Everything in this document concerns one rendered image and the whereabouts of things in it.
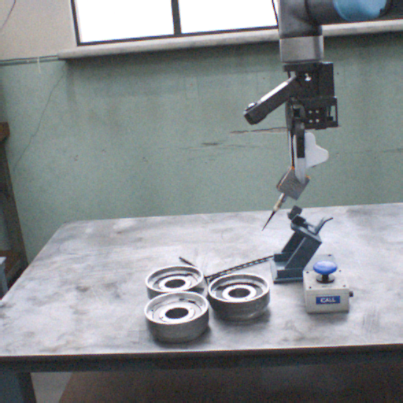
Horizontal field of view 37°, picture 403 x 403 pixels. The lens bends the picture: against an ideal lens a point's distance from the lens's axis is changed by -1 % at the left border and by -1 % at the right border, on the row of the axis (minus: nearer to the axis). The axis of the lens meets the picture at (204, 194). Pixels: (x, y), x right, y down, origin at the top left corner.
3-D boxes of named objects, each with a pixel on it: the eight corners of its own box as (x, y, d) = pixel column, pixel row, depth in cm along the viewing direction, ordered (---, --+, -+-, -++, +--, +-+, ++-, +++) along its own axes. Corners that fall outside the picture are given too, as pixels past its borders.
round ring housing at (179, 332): (185, 353, 92) (183, 329, 91) (134, 336, 98) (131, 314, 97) (222, 320, 100) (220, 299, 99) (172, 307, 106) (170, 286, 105)
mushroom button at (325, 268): (315, 296, 100) (314, 268, 99) (312, 284, 104) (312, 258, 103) (338, 294, 100) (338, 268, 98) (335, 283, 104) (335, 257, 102)
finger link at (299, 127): (307, 157, 104) (303, 106, 103) (297, 159, 104) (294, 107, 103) (301, 157, 108) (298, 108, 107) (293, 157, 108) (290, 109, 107)
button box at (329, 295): (307, 314, 100) (306, 288, 98) (304, 293, 107) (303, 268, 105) (356, 312, 99) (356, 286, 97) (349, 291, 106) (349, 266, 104)
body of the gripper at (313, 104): (338, 131, 104) (335, 61, 102) (290, 135, 104) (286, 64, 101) (328, 126, 112) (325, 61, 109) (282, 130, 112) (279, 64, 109)
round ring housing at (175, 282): (179, 318, 102) (177, 297, 101) (136, 303, 109) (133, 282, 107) (216, 292, 110) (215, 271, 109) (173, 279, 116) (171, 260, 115)
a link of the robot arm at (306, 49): (282, 38, 101) (275, 40, 109) (284, 66, 102) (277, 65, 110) (327, 35, 101) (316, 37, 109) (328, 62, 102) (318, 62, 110)
